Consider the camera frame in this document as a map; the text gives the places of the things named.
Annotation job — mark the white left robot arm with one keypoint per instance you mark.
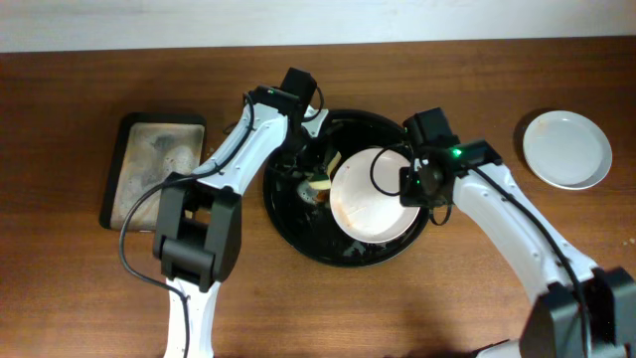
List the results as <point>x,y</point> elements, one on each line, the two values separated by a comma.
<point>198,229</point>

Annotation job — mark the pink white plate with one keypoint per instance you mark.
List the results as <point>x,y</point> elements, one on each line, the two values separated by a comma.
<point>360,200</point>

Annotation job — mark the pale blue plate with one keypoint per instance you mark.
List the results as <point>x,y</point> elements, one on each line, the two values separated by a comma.
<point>567,150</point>

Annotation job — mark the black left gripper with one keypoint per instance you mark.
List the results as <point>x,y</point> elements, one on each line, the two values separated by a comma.
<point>300,162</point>

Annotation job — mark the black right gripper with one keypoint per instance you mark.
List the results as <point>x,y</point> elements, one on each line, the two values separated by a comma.
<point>410,186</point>

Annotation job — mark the black rectangular soap tray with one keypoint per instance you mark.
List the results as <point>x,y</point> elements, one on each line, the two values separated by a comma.
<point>148,148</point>

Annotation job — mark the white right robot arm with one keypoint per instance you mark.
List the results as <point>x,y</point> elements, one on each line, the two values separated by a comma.
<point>578,308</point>

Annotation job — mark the yellow green sponge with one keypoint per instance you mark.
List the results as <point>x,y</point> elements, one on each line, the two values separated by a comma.
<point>322,180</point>

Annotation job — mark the round black tray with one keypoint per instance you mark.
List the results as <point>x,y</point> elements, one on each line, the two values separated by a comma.
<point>311,228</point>

